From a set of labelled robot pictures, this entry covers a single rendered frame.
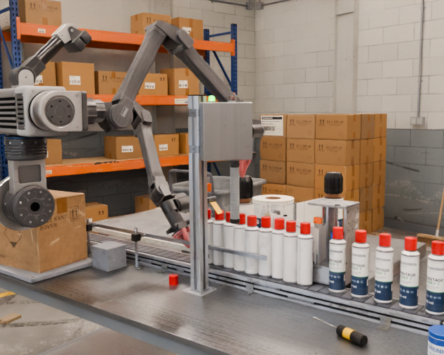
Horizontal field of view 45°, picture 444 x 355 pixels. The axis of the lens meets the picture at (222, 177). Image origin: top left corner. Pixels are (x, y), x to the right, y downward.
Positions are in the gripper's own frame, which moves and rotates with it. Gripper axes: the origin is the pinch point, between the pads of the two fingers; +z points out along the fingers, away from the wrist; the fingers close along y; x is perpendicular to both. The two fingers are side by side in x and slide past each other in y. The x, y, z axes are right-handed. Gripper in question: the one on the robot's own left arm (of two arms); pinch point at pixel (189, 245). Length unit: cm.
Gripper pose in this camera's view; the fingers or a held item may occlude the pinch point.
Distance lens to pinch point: 206.1
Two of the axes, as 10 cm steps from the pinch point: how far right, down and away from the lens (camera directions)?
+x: -6.1, 5.6, 5.6
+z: 5.0, 8.2, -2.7
